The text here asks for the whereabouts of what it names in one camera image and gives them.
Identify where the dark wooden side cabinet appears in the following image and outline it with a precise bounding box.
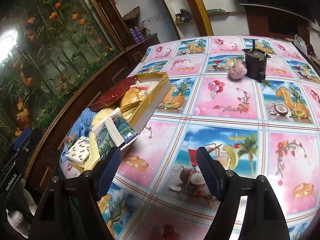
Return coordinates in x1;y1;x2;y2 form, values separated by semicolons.
24;34;159;199

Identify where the white-gloved left hand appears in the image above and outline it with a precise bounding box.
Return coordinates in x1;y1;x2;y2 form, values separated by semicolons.
6;178;37;239

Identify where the white packet red lettering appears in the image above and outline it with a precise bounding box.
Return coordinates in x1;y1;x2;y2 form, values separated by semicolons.
129;81;158;95

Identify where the green item on shelf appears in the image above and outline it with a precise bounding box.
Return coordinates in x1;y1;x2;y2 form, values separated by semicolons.
207;8;226;14

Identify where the white wall shelf unit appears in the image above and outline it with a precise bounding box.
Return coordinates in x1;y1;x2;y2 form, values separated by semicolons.
161;0;249;39

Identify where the black item on shelf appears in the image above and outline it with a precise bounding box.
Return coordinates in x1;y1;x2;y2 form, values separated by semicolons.
175;8;193;24

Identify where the white plastic bag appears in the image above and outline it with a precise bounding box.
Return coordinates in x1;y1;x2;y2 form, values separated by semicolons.
293;35;308;55

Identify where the purple spray bottle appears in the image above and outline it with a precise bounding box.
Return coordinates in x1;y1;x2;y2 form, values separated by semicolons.
135;26;144;42
130;28;141;43

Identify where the black pot with stick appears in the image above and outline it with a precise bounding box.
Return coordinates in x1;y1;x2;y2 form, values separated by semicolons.
242;40;270;81

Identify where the blue terry towel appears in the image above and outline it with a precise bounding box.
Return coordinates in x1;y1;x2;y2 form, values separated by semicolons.
60;107;98;165

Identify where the purple spray bottle right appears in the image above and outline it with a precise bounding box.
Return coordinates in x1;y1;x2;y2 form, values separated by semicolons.
135;26;144;42

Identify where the purple spray bottle left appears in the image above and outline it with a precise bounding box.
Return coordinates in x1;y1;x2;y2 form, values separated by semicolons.
130;28;141;43

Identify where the flower mural panel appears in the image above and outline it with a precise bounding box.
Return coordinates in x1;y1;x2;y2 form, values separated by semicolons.
1;0;118;159

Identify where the yellow shallow box tray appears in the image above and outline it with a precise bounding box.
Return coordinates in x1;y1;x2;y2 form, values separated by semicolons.
111;72;171;134

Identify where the white lemon tissue pack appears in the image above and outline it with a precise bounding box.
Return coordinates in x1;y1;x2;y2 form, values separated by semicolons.
66;137;89;168

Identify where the dark red foil packet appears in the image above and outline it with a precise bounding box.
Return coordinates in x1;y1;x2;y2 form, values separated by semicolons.
89;76;137;112

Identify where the pink fluffy pompom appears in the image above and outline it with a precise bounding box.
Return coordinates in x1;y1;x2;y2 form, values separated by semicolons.
228;61;247;80

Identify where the mustard yellow cloth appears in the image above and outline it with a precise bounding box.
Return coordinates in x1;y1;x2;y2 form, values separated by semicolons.
119;88;146;108

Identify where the colourful printed tablecloth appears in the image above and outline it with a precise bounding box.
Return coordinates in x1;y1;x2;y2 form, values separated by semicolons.
99;35;319;239

